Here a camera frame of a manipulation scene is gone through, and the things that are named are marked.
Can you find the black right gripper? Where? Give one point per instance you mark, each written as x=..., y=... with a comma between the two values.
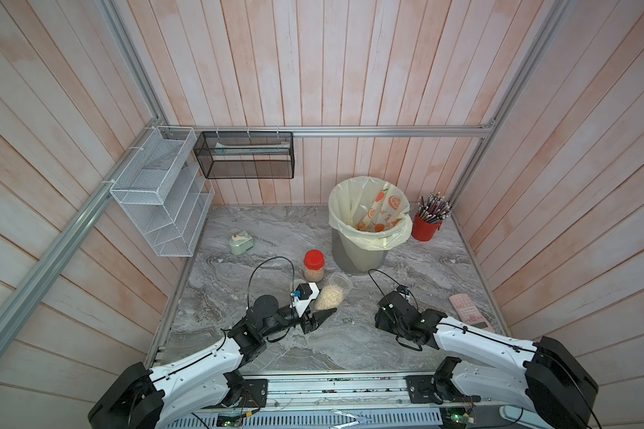
x=380, y=320

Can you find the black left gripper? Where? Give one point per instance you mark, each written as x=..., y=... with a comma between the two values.
x=317, y=320

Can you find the wide oatmeal jar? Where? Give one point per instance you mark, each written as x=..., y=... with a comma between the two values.
x=334, y=291

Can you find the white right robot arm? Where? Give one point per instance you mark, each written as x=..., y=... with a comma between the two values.
x=538, y=376

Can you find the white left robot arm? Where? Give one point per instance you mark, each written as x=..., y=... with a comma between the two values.
x=193, y=370

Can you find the red lidded oatmeal jar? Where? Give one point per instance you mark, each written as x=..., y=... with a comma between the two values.
x=314, y=266

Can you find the grey trash bin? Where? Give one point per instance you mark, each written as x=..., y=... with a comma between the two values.
x=352, y=259

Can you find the red pencil cup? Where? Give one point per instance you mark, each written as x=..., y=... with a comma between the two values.
x=424, y=231

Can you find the cream trash bag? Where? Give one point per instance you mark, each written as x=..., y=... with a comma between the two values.
x=371, y=213

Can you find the green small box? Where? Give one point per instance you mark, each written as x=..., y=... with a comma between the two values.
x=240, y=242

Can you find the colored pencils bunch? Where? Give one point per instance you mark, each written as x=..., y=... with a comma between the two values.
x=434, y=209

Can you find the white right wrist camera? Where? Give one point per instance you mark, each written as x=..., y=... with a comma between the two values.
x=404, y=290

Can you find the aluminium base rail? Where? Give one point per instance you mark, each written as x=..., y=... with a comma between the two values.
x=325, y=390

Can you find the black wire mesh basket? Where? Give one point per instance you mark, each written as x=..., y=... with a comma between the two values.
x=246, y=155

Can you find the white wire mesh shelf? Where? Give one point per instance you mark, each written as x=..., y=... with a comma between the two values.
x=163, y=191

